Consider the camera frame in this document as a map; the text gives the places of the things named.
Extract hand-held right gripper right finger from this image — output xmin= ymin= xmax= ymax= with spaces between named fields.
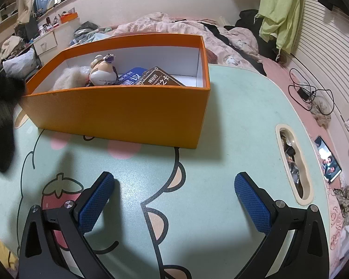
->
xmin=233 ymin=172 xmax=330 ymax=279

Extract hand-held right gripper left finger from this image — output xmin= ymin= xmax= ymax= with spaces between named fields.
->
xmin=17 ymin=171 xmax=115 ymax=279

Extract large orange cardboard box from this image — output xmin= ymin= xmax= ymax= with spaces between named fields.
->
xmin=21 ymin=33 xmax=211 ymax=149

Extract black glossy cloth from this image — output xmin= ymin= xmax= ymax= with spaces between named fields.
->
xmin=0 ymin=72 xmax=27 ymax=173

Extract beige furry pompom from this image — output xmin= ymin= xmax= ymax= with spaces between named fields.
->
xmin=53 ymin=66 xmax=91 ymax=91

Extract cartoon character figurine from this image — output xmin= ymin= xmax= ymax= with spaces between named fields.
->
xmin=89 ymin=53 xmax=119 ymax=86

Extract blue card case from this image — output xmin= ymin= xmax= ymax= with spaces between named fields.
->
xmin=117 ymin=67 xmax=147 ymax=86

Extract brown card box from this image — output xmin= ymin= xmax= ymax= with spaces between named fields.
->
xmin=135 ymin=66 xmax=187 ymax=87

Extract cartoon printed green desktop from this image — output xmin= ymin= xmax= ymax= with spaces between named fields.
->
xmin=0 ymin=62 xmax=332 ymax=279

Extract crumpled foil wrappers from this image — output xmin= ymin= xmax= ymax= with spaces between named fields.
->
xmin=281 ymin=129 xmax=304 ymax=198

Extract smartphone with lit screen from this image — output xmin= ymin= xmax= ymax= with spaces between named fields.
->
xmin=314 ymin=135 xmax=343 ymax=184

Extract dark patterned crumpled cloth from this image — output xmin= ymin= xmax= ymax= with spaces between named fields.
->
xmin=333 ymin=185 xmax=349 ymax=227

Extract small beige crumpled cloth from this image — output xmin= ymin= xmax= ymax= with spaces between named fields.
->
xmin=311 ymin=102 xmax=332 ymax=128

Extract pink bed sheet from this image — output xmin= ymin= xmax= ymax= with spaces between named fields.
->
xmin=262 ymin=55 xmax=349 ymax=279

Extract white plastic bag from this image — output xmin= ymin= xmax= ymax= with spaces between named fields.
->
xmin=2 ymin=48 xmax=37 ymax=79

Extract light blue clothes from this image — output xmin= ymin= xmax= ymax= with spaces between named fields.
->
xmin=70 ymin=32 xmax=111 ymax=47

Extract white drawer cabinet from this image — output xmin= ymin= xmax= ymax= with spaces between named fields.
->
xmin=32 ymin=23 xmax=82 ymax=56

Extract grey cloth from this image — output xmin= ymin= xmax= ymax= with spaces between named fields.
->
xmin=76 ymin=21 xmax=98 ymax=34

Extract white slatted door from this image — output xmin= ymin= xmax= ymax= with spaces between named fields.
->
xmin=291 ymin=0 xmax=349 ymax=120

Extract black clothes pile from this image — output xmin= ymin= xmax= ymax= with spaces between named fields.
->
xmin=204 ymin=9 xmax=261 ymax=40

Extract small orange box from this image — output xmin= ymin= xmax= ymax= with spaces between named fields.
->
xmin=60 ymin=12 xmax=79 ymax=24

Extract pink printed quilt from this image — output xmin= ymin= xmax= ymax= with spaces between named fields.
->
xmin=111 ymin=12 xmax=268 ymax=76

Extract light green hanging garment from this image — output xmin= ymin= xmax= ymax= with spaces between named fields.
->
xmin=257 ymin=0 xmax=306 ymax=54

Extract beige curtain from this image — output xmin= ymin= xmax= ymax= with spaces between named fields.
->
xmin=16 ymin=0 xmax=40 ymax=24

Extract black charger cable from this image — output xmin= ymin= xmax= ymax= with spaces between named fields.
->
xmin=288 ymin=68 xmax=335 ymax=116

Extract white wall shelf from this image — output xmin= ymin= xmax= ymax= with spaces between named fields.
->
xmin=0 ymin=0 xmax=21 ymax=35

